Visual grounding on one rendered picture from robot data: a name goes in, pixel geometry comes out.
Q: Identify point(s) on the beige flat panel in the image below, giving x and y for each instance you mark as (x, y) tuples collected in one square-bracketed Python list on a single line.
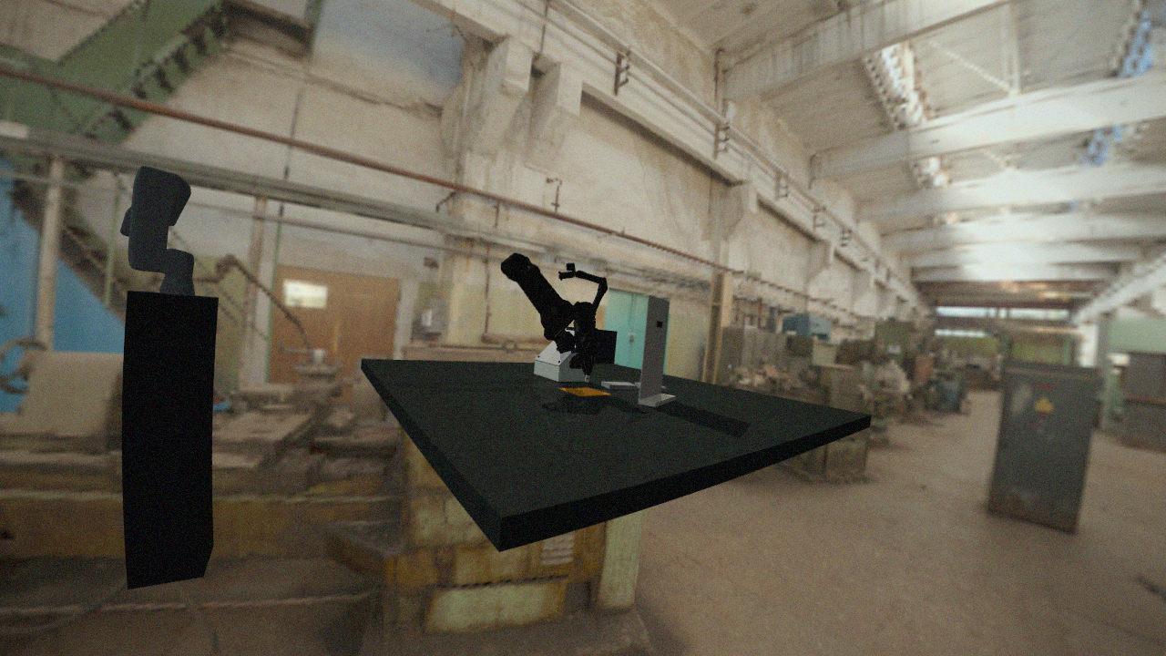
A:
[(653, 354)]

